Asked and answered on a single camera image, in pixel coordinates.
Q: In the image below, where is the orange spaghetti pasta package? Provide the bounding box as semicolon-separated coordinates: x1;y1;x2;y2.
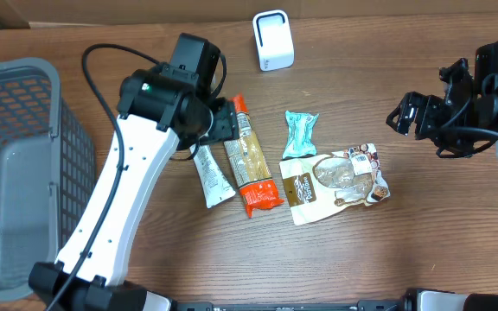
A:
224;94;284;218

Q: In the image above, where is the white shampoo tube gold cap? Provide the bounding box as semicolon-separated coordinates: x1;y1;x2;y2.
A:
190;145;236;209

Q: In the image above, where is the teal snack wrapper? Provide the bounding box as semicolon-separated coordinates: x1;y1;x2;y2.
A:
282;111;319;160

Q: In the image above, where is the beige brown snack pouch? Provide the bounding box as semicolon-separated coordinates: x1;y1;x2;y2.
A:
279;143;391;225

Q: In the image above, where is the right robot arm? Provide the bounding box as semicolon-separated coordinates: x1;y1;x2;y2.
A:
385;41;498;311

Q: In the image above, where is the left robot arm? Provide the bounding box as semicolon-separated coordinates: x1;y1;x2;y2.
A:
29;34;239;311

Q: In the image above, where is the white barcode scanner stand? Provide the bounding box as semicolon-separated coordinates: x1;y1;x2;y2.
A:
252;10;295;72

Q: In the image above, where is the grey plastic shopping basket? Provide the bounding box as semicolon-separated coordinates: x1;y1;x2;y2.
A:
0;58;97;302

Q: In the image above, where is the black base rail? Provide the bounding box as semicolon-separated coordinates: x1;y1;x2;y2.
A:
171;300;401;311

